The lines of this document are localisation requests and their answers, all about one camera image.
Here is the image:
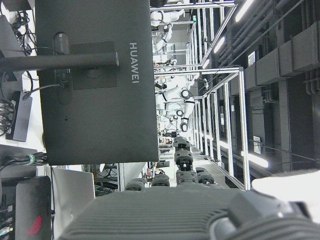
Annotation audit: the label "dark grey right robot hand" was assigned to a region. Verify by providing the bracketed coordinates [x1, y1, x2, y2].
[58, 136, 320, 240]

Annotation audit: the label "silver laptop lid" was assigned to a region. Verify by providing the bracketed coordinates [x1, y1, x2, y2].
[51, 166, 96, 237]

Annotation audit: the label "black huawei monitor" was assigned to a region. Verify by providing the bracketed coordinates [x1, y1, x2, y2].
[34, 0, 160, 166]

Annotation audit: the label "ceiling light strip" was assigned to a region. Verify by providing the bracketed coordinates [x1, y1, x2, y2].
[213, 36, 226, 54]
[246, 152, 270, 169]
[234, 0, 255, 23]

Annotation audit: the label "white humanoid robot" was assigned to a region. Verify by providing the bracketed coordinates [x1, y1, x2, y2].
[150, 8, 185, 53]
[156, 84, 196, 133]

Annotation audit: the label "black rog laptop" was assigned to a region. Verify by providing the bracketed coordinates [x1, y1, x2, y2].
[14, 175, 53, 240]

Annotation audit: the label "black computer tower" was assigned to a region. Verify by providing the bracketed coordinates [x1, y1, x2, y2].
[0, 179, 16, 240]

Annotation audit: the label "grey docking station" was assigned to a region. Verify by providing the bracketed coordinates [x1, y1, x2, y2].
[12, 96, 34, 143]

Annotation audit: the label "grey flat panel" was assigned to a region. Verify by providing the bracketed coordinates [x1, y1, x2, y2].
[0, 14, 25, 58]

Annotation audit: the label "aluminium cage frame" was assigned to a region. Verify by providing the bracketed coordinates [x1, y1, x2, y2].
[153, 0, 251, 192]

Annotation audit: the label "cable bundle with green tie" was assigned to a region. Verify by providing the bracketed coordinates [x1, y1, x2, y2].
[0, 152, 48, 173]

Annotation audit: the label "black monitor cable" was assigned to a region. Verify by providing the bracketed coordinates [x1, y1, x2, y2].
[21, 83, 63, 101]

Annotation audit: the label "dark ventilation duct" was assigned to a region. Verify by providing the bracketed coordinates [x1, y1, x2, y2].
[244, 21, 320, 86]

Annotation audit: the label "tangled black cables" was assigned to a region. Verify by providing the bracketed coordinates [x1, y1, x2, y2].
[11, 9, 38, 56]

